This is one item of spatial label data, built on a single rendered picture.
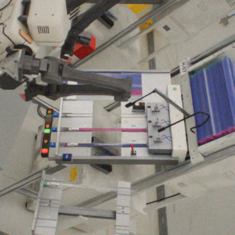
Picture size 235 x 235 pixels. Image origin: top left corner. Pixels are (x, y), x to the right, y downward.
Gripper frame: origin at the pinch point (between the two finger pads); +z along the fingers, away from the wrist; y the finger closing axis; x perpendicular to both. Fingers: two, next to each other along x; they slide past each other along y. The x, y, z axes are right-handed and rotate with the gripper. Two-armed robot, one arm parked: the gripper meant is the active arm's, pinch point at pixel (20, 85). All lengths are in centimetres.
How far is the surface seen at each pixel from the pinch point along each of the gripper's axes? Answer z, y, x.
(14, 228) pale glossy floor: 29, -108, -8
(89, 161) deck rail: -31, -46, -17
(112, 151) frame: -14, -63, -65
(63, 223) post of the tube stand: -32, -71, 10
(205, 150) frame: -90, -36, -45
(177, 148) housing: -75, -38, -43
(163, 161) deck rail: -67, -47, -41
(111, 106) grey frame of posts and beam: 2, -40, -91
